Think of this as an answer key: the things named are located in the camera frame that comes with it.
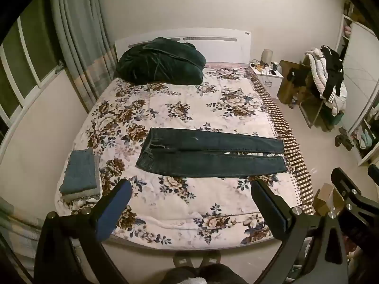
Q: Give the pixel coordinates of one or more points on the folded light blue jeans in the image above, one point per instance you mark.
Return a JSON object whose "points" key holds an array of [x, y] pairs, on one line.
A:
{"points": [[78, 171]]}

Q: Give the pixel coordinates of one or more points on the dark green velvet blanket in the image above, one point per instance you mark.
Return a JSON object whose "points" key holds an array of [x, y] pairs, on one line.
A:
{"points": [[160, 62]]}

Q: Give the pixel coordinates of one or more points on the black striped clothing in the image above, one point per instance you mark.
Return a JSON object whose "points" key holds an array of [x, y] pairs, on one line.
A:
{"points": [[333, 74]]}

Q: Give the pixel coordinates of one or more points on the floral bed blanket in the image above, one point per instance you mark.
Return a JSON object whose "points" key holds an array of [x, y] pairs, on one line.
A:
{"points": [[192, 109]]}

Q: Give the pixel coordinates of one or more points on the black cloth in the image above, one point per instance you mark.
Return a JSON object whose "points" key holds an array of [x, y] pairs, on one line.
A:
{"points": [[297, 75]]}

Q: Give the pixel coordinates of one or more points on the white wardrobe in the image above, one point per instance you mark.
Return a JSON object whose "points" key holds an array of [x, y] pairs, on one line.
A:
{"points": [[359, 65]]}

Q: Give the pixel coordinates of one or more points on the white nightstand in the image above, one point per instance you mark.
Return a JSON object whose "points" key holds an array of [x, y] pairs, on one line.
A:
{"points": [[271, 84]]}

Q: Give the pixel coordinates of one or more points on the white bed headboard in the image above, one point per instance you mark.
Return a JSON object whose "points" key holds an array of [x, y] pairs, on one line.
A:
{"points": [[222, 50]]}

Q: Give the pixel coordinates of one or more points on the dark cup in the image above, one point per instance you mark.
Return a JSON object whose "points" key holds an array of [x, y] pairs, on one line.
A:
{"points": [[274, 66]]}

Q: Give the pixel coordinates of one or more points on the beige table lamp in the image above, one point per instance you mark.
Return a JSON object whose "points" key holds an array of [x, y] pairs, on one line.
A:
{"points": [[266, 56]]}

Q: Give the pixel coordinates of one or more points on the small orange object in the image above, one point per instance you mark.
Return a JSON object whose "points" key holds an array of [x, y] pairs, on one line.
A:
{"points": [[260, 66]]}

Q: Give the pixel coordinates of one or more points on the metal-framed chair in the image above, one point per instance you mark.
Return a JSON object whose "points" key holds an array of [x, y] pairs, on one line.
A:
{"points": [[311, 114]]}

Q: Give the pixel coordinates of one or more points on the folded grey cloth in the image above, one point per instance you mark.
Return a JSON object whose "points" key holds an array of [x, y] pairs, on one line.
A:
{"points": [[86, 196]]}

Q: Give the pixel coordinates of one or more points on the brown checkered bed sheet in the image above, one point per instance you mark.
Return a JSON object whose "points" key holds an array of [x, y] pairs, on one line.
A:
{"points": [[284, 130]]}

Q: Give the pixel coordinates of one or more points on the small cardboard box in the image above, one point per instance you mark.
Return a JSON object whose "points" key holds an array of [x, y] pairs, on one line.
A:
{"points": [[324, 198]]}

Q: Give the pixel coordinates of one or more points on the teal folded cloth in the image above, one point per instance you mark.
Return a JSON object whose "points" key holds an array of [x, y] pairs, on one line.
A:
{"points": [[365, 137]]}

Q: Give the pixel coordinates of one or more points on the person's dark clothing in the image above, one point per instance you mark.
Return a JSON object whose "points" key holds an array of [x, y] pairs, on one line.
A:
{"points": [[213, 273]]}

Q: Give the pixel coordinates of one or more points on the green bin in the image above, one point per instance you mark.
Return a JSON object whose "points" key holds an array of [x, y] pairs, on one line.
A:
{"points": [[334, 121]]}

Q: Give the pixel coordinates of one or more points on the plastic bottle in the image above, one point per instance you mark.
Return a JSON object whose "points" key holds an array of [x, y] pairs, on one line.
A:
{"points": [[293, 101]]}

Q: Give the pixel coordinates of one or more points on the grey slipper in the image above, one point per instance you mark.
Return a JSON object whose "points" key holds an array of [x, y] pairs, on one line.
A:
{"points": [[182, 260], [211, 259]]}

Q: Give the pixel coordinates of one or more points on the pair of dark shoes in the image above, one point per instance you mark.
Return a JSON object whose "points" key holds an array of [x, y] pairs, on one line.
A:
{"points": [[343, 140]]}

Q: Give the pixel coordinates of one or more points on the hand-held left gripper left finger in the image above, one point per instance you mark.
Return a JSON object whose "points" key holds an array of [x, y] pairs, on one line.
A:
{"points": [[117, 210]]}

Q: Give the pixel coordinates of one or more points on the grey-green curtain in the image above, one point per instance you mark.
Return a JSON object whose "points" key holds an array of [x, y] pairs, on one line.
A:
{"points": [[77, 35]]}

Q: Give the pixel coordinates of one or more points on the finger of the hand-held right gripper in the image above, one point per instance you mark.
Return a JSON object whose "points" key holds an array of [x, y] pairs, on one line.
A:
{"points": [[373, 173], [342, 182]]}

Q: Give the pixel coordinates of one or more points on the chair piled with clothes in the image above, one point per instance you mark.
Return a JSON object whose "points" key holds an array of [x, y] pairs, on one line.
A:
{"points": [[316, 74]]}

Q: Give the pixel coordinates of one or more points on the white-framed window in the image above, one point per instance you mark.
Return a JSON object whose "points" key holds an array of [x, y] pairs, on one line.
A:
{"points": [[29, 56]]}

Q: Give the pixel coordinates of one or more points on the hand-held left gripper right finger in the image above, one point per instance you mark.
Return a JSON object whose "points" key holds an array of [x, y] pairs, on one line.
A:
{"points": [[274, 213]]}

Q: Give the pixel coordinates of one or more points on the dark blue jeans pants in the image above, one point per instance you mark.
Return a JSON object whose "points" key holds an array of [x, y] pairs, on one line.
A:
{"points": [[207, 159]]}

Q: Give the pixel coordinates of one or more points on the pink shelf item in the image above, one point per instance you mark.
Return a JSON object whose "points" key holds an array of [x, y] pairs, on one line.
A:
{"points": [[345, 31]]}

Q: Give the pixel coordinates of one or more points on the large cardboard box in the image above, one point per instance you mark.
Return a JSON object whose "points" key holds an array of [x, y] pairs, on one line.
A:
{"points": [[285, 93]]}

